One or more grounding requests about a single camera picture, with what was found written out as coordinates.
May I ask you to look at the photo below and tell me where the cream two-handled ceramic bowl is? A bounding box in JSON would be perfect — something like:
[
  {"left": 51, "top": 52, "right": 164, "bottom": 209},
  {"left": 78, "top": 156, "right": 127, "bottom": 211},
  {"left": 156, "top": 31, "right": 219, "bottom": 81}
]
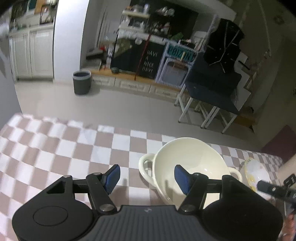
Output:
[{"left": 138, "top": 137, "right": 243, "bottom": 207}]

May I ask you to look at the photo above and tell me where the dark grey trash bin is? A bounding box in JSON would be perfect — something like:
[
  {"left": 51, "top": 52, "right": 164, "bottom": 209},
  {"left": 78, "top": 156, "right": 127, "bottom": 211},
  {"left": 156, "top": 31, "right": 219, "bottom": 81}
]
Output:
[{"left": 72, "top": 70, "right": 92, "bottom": 95}]

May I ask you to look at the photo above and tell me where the person's right hand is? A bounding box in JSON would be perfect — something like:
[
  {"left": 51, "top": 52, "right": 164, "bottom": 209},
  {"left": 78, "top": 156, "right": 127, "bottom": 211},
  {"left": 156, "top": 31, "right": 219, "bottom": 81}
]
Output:
[{"left": 278, "top": 213, "right": 295, "bottom": 241}]

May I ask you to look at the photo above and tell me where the low wooden tv cabinet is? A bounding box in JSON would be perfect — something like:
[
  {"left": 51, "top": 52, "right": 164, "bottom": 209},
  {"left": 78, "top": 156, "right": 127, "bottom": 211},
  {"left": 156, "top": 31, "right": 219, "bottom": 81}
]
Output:
[{"left": 90, "top": 69, "right": 180, "bottom": 102}]

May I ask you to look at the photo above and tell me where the white kitchen cabinet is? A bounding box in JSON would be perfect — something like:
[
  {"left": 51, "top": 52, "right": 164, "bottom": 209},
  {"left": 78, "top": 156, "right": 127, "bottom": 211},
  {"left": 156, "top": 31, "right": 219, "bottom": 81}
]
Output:
[{"left": 9, "top": 24, "right": 54, "bottom": 80}]

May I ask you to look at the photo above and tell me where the floral yellow-rimmed ceramic bowl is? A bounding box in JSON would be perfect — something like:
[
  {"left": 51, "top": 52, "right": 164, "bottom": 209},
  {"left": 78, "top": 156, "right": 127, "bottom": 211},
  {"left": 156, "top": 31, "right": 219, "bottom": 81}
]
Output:
[{"left": 240, "top": 158, "right": 271, "bottom": 192}]

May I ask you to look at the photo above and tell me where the poizon blue white box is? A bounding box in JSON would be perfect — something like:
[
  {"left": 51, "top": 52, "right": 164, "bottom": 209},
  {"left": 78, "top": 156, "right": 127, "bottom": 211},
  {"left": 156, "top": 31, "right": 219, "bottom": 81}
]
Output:
[{"left": 155, "top": 41, "right": 198, "bottom": 89}]

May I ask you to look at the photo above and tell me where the black have a nice day sign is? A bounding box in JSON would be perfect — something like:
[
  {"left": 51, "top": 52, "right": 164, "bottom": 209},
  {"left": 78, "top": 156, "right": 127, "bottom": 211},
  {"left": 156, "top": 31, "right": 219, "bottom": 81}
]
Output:
[{"left": 136, "top": 42, "right": 165, "bottom": 79}]

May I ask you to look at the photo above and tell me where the checkered brown white tablecloth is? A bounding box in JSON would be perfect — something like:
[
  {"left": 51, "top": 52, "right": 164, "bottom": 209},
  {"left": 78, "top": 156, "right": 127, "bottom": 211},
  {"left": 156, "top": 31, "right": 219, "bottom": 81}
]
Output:
[{"left": 0, "top": 112, "right": 284, "bottom": 241}]

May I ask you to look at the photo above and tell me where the dark blue folding table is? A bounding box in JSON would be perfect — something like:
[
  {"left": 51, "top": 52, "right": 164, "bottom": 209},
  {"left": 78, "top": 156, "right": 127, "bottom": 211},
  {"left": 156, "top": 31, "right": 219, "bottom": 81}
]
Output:
[{"left": 175, "top": 54, "right": 242, "bottom": 128}]

